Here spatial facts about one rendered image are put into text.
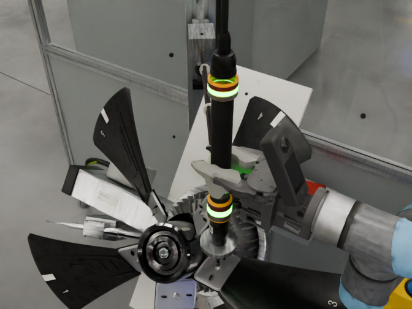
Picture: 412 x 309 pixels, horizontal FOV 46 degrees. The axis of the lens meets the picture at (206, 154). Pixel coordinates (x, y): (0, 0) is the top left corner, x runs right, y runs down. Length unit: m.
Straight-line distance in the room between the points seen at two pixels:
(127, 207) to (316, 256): 0.97
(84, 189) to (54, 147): 1.97
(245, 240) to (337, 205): 0.43
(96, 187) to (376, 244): 0.75
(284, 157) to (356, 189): 0.98
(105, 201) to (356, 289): 0.68
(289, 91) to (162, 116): 0.83
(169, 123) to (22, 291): 1.13
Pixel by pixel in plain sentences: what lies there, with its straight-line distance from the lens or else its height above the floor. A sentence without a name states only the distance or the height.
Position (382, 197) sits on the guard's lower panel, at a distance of 1.65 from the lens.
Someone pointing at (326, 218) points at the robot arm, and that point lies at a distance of 0.71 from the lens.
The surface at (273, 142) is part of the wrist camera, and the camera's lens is 0.67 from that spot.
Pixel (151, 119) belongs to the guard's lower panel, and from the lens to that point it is 1.96.
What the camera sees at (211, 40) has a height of 1.38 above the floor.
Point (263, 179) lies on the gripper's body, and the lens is 0.74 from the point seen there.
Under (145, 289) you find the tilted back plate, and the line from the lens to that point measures 1.33.
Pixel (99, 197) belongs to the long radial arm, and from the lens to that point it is 1.24.
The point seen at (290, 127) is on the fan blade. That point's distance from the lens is 0.90.
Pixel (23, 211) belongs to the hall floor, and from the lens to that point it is 2.87.
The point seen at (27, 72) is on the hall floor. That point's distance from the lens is 4.07.
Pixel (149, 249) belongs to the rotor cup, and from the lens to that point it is 0.98.
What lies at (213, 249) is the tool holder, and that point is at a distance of 0.91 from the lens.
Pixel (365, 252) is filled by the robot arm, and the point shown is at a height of 1.44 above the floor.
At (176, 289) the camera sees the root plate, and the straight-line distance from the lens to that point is 1.04.
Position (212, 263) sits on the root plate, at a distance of 1.00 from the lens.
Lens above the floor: 1.99
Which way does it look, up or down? 41 degrees down
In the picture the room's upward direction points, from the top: straight up
